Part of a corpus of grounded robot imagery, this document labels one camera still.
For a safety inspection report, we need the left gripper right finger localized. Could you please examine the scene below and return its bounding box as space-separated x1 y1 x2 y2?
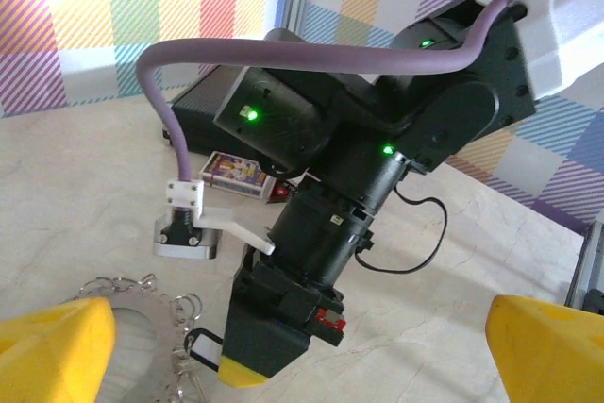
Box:
485 295 604 403

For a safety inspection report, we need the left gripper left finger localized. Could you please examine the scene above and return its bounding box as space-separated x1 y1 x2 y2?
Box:
0 296 117 403

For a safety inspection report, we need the key with black fob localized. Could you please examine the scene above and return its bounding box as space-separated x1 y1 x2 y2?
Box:
181 327 226 371

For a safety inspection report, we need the metal disc keyring with rings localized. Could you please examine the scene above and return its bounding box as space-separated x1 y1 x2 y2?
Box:
73 273 211 403

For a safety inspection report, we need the purple card box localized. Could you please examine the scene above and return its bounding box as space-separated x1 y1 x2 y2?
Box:
198 150 273 199

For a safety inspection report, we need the black hard case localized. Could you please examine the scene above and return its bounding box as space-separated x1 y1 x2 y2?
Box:
161 65 256 159

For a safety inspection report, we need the aluminium side rail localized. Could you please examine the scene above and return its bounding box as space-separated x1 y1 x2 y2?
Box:
563 222 604 317

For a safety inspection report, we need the thin black wire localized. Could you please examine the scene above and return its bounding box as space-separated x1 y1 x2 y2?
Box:
353 185 448 275

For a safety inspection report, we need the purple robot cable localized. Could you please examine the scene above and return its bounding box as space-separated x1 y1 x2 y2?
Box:
135 0 581 185

